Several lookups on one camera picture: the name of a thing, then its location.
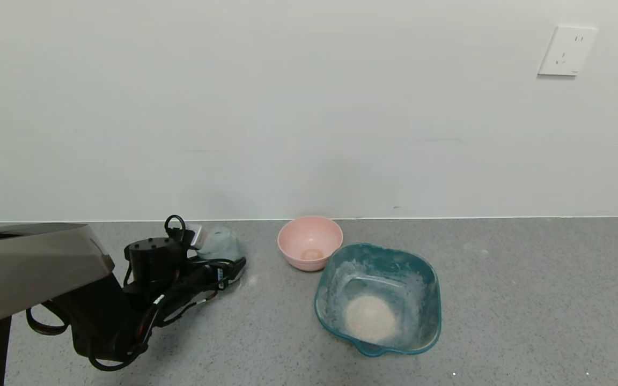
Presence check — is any pink bowl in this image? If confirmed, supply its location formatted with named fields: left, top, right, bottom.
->
left=277, top=216, right=343, bottom=272

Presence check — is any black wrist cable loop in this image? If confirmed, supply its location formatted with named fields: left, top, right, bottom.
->
left=88, top=300, right=218, bottom=372

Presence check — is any blue transparent mixing bowl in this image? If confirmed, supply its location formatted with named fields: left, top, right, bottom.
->
left=314, top=243, right=443, bottom=357

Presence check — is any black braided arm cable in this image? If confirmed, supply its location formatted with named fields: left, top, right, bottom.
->
left=26, top=303, right=69, bottom=337

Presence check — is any white wall socket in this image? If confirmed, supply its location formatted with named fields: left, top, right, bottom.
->
left=538, top=25, right=598, bottom=77

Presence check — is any white powder pile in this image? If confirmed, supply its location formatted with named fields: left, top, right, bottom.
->
left=344, top=294, right=397, bottom=344

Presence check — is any ribbed clear glass cup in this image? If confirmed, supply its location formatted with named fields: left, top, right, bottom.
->
left=199, top=225, right=245, bottom=284

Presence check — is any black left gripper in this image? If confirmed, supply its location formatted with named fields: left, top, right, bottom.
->
left=190, top=256, right=247, bottom=291

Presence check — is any black camera cable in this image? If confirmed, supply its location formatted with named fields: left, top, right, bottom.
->
left=164, top=214, right=187, bottom=243

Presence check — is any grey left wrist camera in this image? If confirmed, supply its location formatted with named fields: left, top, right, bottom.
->
left=183, top=224, right=204, bottom=249

